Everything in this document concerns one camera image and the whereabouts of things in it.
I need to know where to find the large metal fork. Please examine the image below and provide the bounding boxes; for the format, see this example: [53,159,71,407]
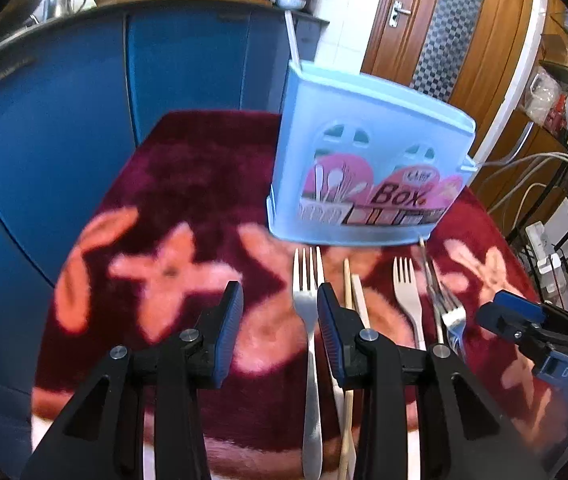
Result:
[291,246,326,480]

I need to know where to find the blue kitchen cabinet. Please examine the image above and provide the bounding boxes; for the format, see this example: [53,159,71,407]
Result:
[0,0,330,411]

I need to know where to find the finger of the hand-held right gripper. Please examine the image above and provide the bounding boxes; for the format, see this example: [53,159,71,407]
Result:
[475,303,548,345]
[493,289,568,337]

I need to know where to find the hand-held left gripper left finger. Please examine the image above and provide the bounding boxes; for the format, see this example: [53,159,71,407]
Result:
[21,281,244,480]

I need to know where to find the dark-handled metal fork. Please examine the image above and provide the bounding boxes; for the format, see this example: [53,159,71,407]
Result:
[425,255,468,361]

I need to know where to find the metal kettle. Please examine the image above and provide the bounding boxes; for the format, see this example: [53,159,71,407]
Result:
[43,0,88,22]

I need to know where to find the white plastic chopstick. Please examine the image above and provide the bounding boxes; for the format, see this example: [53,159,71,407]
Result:
[283,7,303,69]

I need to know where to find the red floral blanket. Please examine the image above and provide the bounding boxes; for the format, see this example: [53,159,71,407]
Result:
[31,110,565,480]

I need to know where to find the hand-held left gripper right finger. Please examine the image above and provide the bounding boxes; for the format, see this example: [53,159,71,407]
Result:
[317,283,547,480]

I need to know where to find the beige plastic fork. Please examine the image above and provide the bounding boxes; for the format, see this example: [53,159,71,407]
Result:
[393,256,427,351]

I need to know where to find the white power strip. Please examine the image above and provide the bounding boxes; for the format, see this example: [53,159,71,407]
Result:
[525,221,568,302]

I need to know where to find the light blue utensil box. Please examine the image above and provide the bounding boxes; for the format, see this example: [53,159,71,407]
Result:
[265,60,480,250]

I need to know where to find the wooden door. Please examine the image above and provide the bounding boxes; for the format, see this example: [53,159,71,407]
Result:
[360,0,539,116]

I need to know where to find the grey cables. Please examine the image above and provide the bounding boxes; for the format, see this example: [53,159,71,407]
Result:
[478,151,568,213]

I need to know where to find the metal door handle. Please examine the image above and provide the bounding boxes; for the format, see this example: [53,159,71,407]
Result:
[387,1,413,29]

